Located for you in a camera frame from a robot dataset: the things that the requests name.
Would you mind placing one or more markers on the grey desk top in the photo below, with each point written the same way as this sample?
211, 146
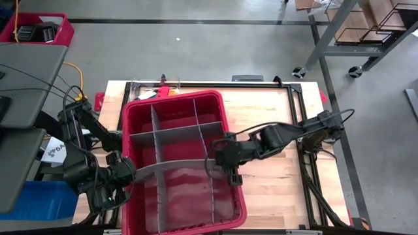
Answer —
16, 169
32, 65

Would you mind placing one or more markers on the white paper sheet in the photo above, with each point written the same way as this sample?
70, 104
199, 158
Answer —
52, 19

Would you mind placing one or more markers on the white printed paper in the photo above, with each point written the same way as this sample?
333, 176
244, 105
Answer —
55, 151

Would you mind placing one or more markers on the clear plastic container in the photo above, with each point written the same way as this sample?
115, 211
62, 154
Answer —
140, 85

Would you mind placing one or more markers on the grey table-level camera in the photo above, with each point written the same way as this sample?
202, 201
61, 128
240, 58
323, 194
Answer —
247, 78

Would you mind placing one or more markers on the grey metal bar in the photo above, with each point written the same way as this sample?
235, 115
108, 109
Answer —
412, 102

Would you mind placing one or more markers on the long grey slotted divider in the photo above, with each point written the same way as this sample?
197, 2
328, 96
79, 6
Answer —
203, 143
160, 182

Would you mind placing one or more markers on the brown cardboard piece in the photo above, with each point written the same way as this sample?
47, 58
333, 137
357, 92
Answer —
303, 4

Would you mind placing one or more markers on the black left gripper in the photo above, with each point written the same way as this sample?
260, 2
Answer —
122, 171

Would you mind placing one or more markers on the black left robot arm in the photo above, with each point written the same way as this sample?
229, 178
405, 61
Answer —
78, 163

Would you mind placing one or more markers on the grey metal cart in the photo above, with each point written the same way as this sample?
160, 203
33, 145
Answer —
333, 29

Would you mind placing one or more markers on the black device box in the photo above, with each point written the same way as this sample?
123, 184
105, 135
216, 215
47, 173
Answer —
36, 32

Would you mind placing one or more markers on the black caster wheel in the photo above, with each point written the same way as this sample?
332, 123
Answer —
355, 72
299, 72

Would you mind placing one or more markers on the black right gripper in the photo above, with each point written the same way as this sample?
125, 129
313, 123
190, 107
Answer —
235, 151

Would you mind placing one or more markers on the silver metal bracket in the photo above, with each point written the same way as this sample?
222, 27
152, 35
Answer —
303, 232
112, 232

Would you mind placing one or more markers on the brown cardboard box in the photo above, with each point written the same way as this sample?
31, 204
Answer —
351, 24
385, 13

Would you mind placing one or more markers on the large red plastic bin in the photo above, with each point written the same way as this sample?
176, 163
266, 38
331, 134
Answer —
183, 202

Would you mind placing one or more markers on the small red crate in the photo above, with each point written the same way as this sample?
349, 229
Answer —
67, 32

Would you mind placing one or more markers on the blue plastic bin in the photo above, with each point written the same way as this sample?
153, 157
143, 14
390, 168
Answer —
39, 202

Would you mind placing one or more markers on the orange toy block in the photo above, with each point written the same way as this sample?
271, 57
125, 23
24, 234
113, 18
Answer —
174, 92

